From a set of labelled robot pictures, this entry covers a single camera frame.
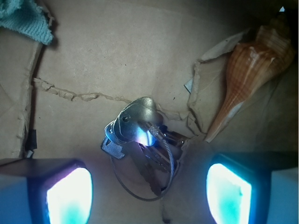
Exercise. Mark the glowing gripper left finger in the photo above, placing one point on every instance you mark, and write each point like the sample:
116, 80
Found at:
45, 191

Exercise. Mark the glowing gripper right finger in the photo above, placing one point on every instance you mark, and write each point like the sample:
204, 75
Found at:
253, 188

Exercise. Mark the silver keys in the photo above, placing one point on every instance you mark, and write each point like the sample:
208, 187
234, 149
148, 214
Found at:
138, 131

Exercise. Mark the brown paper bag bin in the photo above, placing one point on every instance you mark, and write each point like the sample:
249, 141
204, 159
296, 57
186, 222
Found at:
106, 53

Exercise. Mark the orange conch seashell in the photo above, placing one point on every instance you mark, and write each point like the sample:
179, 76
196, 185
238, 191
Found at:
251, 65

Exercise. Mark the teal cloth rag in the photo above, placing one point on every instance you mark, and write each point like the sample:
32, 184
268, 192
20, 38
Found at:
28, 17

